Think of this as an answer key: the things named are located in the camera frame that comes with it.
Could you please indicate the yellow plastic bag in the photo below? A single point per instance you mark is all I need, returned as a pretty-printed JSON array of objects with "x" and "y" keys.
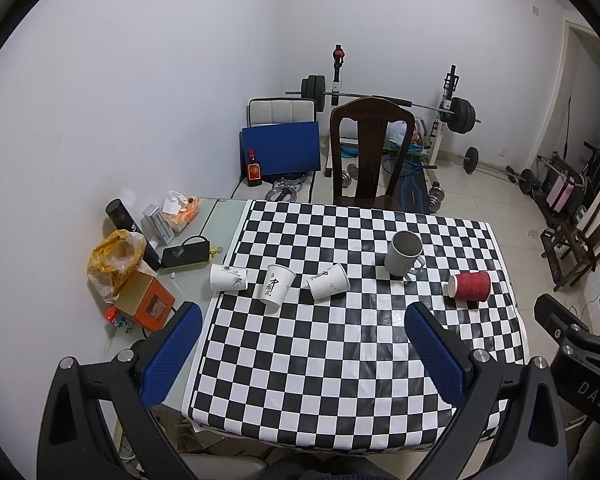
[{"x": 113, "y": 261}]

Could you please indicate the dark liquor bottle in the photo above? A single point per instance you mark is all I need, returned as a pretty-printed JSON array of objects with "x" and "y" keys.
[{"x": 254, "y": 172}]

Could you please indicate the grey ceramic mug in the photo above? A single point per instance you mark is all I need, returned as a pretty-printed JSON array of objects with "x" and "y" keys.
[{"x": 405, "y": 255}]

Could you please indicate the white paper cup leftmost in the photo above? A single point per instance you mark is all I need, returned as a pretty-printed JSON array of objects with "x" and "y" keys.
[{"x": 227, "y": 278}]

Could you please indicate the red ribbed paper cup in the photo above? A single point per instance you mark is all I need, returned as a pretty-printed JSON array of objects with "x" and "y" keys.
[{"x": 470, "y": 286}]

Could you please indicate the grey small box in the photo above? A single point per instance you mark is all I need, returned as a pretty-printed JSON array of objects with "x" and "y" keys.
[{"x": 154, "y": 216}]

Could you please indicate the white paper cup middle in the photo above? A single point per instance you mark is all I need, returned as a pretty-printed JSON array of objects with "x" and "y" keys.
[{"x": 331, "y": 282}]

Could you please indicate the dark wooden chair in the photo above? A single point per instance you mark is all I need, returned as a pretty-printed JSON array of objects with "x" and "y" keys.
[{"x": 372, "y": 116}]

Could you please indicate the small barbell on floor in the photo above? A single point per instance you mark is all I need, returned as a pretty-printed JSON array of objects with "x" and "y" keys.
[{"x": 526, "y": 180}]

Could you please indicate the blue board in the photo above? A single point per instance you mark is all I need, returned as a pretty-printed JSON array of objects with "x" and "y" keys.
[{"x": 290, "y": 148}]

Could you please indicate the orange tissue pack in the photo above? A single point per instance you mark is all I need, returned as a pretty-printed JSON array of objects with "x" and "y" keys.
[{"x": 179, "y": 210}]

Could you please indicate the black white checkered tablecloth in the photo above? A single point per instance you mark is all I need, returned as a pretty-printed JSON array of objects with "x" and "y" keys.
[{"x": 340, "y": 374}]

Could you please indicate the barbell with black plates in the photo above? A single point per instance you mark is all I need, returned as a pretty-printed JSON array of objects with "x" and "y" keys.
[{"x": 460, "y": 116}]

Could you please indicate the white paper cup calligraphy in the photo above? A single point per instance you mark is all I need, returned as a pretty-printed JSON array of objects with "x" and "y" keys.
[{"x": 278, "y": 281}]

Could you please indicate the white paper cup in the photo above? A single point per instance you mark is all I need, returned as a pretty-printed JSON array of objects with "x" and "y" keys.
[
  {"x": 227, "y": 278},
  {"x": 331, "y": 282}
]

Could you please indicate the black exercise machine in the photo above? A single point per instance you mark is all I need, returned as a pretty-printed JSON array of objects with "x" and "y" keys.
[{"x": 561, "y": 199}]

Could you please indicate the black cylinder can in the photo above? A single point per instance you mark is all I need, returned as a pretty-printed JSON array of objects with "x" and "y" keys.
[{"x": 122, "y": 220}]

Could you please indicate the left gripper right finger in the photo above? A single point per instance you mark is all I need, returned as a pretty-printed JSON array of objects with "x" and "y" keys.
[{"x": 530, "y": 442}]

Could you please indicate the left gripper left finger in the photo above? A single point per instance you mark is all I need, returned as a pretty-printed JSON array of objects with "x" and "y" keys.
[{"x": 75, "y": 442}]

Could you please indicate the orange box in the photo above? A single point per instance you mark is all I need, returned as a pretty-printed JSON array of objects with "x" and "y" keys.
[{"x": 145, "y": 300}]

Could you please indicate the white weight bench rack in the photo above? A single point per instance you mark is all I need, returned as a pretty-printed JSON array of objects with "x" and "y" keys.
[{"x": 432, "y": 141}]

